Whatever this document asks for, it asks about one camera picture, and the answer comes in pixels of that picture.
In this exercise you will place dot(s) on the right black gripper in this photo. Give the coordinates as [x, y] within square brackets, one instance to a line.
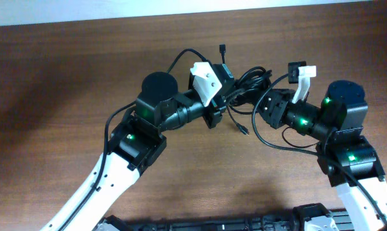
[275, 110]

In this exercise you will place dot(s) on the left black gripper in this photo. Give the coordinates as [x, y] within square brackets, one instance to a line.
[213, 117]

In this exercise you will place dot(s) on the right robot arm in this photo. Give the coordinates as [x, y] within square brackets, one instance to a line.
[347, 158]

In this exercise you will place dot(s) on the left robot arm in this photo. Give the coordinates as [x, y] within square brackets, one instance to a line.
[138, 140]

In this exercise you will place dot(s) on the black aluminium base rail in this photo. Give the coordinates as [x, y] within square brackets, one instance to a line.
[304, 217]

